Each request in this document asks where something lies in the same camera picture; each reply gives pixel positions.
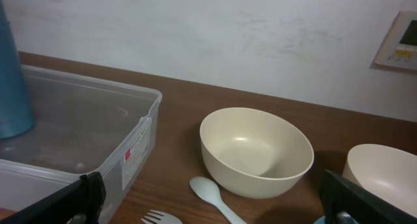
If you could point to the beige wall control panel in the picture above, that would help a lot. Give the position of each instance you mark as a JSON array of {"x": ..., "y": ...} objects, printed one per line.
[{"x": 398, "y": 51}]

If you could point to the cream bowl far right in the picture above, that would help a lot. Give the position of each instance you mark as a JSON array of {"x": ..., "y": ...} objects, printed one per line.
[{"x": 386, "y": 172}]

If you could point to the white plastic fork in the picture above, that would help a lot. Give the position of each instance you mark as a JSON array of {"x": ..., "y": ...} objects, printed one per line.
[{"x": 158, "y": 217}]

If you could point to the white plastic spoon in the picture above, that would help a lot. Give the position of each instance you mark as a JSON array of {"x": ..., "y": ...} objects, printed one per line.
[{"x": 208, "y": 191}]

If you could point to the blue bowl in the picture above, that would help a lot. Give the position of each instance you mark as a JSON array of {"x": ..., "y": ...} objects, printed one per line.
[{"x": 321, "y": 220}]

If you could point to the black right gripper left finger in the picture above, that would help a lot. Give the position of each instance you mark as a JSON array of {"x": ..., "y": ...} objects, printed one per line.
[{"x": 80, "y": 202}]

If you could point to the clear plastic storage container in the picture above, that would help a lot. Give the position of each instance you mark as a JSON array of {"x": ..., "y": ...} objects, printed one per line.
[{"x": 82, "y": 125}]

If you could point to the blue cup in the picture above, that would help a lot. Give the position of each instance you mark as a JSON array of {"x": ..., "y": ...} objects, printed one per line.
[{"x": 16, "y": 109}]

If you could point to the cream bowl near container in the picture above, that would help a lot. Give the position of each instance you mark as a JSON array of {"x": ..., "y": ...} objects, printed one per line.
[{"x": 253, "y": 153}]

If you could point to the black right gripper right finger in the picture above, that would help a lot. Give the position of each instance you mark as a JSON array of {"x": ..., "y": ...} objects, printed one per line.
[{"x": 345, "y": 202}]

